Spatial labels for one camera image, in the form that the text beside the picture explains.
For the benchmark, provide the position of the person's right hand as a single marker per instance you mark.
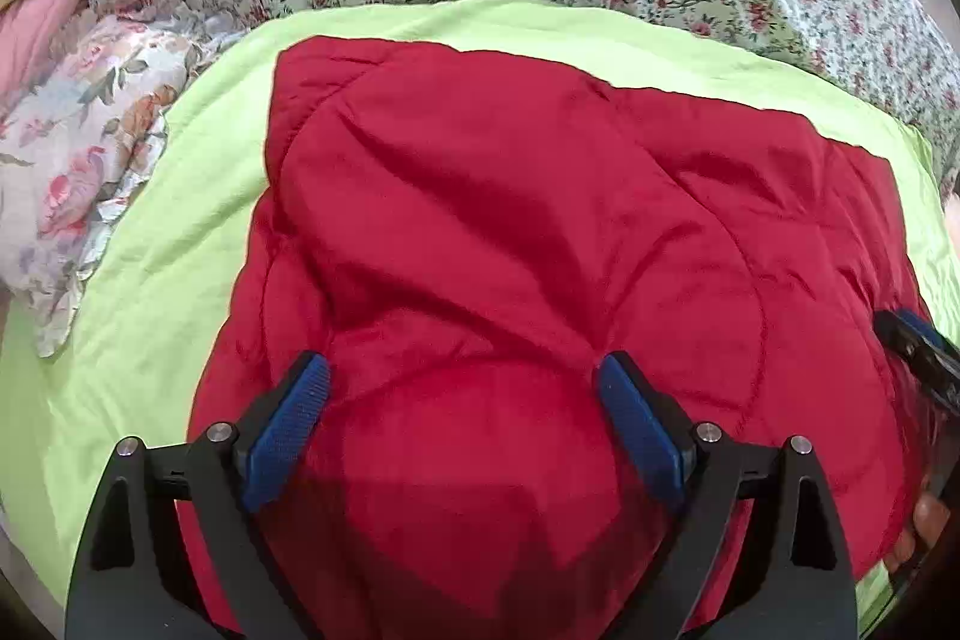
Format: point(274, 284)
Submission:
point(931, 520)

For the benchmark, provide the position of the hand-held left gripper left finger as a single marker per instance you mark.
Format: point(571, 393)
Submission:
point(289, 430)

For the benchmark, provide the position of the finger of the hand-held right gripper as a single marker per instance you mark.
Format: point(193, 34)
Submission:
point(919, 344)

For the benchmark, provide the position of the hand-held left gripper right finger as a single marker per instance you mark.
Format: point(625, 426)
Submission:
point(637, 430)

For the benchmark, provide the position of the red puffer jacket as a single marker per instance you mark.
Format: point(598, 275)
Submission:
point(525, 235)

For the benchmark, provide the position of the pink pillow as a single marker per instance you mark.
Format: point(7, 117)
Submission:
point(37, 25)

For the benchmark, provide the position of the light green blanket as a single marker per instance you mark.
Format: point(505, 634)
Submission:
point(150, 310)

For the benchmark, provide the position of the ruffled floral pillow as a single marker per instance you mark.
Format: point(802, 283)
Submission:
point(82, 145)

